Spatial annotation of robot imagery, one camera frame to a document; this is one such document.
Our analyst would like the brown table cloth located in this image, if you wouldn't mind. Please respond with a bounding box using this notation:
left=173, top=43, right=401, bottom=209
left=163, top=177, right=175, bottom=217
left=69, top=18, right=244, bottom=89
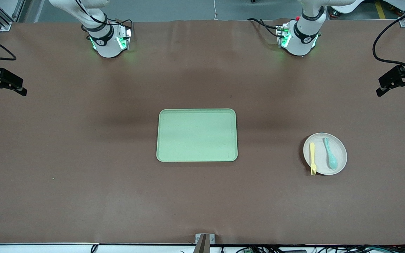
left=0, top=18, right=405, bottom=246

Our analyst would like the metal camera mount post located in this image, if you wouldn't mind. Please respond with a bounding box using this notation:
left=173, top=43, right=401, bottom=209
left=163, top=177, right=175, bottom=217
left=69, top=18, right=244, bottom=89
left=195, top=233, right=216, bottom=253

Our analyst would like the beige round plate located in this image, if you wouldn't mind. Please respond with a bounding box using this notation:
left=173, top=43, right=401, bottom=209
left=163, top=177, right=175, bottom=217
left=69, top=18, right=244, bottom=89
left=303, top=132, right=348, bottom=175

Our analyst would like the yellow plastic fork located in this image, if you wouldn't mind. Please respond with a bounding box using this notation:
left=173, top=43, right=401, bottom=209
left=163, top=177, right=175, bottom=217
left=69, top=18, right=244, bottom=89
left=309, top=142, right=317, bottom=176

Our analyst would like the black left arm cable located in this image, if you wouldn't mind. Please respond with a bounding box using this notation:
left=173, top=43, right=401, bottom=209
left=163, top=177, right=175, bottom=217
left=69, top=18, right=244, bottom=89
left=372, top=6, right=405, bottom=71

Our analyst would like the light green plastic tray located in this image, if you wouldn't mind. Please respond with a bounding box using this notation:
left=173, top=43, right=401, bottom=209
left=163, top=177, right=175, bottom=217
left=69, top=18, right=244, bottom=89
left=156, top=109, right=239, bottom=162

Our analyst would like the teal plastic spoon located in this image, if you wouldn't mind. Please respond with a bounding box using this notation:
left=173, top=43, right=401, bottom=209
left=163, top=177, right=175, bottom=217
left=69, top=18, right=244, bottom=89
left=323, top=137, right=338, bottom=170

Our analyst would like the black arm base cable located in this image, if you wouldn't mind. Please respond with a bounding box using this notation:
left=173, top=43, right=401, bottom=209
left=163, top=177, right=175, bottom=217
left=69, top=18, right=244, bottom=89
left=247, top=18, right=284, bottom=38

